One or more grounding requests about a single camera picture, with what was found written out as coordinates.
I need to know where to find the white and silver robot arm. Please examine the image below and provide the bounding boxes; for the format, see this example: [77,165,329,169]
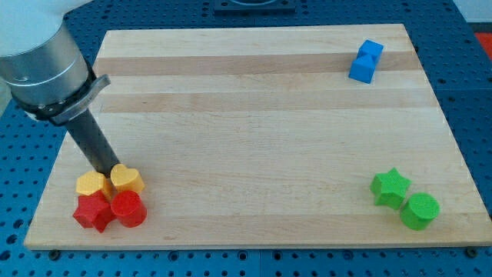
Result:
[1,0,110,125]

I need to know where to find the green star block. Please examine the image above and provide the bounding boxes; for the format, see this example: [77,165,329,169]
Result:
[370,168,412,210]

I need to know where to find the red star block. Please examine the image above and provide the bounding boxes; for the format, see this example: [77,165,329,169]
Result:
[72,190,116,233]

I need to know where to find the wooden board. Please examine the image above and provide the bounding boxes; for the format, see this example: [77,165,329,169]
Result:
[25,24,491,250]

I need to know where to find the yellow heart block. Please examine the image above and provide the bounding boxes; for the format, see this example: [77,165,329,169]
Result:
[110,164,145,193]

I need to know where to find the blue angular block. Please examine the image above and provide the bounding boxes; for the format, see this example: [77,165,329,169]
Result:
[348,40,384,84]

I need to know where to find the red cylinder block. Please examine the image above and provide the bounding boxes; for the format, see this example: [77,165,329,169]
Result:
[110,190,148,228]

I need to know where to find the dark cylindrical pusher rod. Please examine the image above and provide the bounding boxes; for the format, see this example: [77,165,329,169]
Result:
[65,109,120,178]

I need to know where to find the yellow hexagon block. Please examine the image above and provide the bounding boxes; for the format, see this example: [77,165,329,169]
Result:
[75,171,113,201]

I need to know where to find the green cylinder block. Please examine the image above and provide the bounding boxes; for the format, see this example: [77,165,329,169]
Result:
[400,192,440,231]

